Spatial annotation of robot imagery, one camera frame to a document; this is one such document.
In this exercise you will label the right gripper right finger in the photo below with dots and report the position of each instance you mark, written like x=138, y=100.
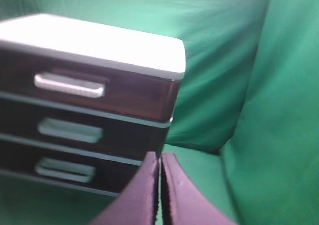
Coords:
x=181, y=201

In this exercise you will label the white plastic drawer cabinet frame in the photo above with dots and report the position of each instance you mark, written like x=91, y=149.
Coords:
x=93, y=43

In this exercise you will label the green cloth backdrop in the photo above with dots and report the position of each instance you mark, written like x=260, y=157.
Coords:
x=246, y=124

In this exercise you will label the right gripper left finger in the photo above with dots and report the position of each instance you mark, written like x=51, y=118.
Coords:
x=138, y=203

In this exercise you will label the dark translucent drawer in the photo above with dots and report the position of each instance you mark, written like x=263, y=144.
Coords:
x=78, y=130
x=64, y=166
x=87, y=86

